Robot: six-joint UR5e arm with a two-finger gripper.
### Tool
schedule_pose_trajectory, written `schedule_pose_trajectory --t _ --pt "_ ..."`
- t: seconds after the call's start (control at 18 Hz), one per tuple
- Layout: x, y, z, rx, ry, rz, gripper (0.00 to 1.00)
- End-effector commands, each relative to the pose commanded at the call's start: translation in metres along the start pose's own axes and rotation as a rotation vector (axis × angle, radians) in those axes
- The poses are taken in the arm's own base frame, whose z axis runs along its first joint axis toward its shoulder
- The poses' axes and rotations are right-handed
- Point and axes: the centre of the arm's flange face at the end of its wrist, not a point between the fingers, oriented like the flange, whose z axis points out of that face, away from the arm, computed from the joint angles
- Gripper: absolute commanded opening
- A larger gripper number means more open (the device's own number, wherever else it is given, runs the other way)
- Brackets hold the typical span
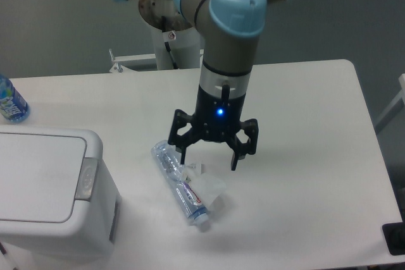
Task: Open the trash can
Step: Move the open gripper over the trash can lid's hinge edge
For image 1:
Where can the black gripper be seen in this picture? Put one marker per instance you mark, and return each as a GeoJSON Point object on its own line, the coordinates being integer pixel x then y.
{"type": "Point", "coordinates": [215, 120]}

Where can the white push-lid trash can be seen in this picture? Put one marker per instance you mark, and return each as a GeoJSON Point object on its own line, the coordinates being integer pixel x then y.
{"type": "Point", "coordinates": [57, 195]}

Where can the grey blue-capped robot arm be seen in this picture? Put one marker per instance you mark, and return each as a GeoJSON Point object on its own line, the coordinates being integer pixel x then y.
{"type": "Point", "coordinates": [231, 30]}

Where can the crushed clear plastic bottle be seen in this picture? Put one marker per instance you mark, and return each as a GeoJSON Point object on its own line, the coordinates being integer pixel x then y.
{"type": "Point", "coordinates": [168, 161]}

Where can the blue labelled water bottle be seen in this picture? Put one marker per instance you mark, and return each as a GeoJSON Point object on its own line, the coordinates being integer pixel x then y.
{"type": "Point", "coordinates": [14, 107]}

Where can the black clamp at table edge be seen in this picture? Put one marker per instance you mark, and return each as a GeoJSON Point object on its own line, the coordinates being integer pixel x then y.
{"type": "Point", "coordinates": [394, 237]}

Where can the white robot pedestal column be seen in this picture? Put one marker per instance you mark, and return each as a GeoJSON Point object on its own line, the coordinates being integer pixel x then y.
{"type": "Point", "coordinates": [176, 43]}

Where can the white bracket with bolt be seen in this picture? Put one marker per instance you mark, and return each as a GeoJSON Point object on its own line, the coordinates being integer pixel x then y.
{"type": "Point", "coordinates": [142, 62]}

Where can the white frame at right edge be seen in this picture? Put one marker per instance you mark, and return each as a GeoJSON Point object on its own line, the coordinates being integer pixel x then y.
{"type": "Point", "coordinates": [393, 108]}

